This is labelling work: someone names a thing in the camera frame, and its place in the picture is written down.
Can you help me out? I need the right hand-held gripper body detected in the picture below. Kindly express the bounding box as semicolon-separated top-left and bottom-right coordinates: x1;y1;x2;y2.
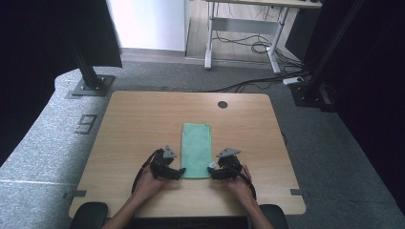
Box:
216;147;243;180

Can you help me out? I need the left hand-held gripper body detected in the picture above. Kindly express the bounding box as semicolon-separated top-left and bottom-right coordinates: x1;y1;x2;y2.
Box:
149;145;178;179

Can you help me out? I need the green cloth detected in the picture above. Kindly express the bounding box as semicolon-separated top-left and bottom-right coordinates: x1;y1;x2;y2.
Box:
181;122;214;179

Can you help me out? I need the person's right hand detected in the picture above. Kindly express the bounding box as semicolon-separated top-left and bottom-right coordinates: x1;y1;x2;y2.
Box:
223;164;256;204

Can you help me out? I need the person's left hand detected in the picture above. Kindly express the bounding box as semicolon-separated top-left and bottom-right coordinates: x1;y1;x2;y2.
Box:
133;165;174;204

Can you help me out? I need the black chair armrest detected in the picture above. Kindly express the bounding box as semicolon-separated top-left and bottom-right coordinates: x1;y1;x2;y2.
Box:
69;201;109;229
259;203;289;229

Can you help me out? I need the grey tape strip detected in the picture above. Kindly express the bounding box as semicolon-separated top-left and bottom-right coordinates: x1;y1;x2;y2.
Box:
62;189;88;201

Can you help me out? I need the white power strip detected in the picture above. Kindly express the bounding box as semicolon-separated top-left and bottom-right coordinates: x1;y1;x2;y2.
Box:
282;76;305;86

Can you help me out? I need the black metal stand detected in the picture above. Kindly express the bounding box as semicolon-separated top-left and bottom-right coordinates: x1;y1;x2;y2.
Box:
68;37;117;97
288;0;366;113

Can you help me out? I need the white metal desk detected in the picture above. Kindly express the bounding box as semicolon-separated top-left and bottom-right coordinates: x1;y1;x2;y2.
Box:
203;0;323;75

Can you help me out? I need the black box under desk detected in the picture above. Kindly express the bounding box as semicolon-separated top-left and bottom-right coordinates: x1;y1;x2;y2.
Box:
285;7;317;62

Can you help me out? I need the black curtain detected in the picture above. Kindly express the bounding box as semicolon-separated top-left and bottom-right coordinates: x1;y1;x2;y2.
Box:
0;0;123;167
302;0;405;215

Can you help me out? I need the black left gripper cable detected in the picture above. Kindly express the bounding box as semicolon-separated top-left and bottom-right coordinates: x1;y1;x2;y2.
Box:
131;148;160;196

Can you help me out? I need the black floor cable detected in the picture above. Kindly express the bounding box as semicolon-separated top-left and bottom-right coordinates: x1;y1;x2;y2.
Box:
208;71;312;94

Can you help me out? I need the coiled black cable bundle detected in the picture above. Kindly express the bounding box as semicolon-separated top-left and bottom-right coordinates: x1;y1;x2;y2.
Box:
212;30;304;66

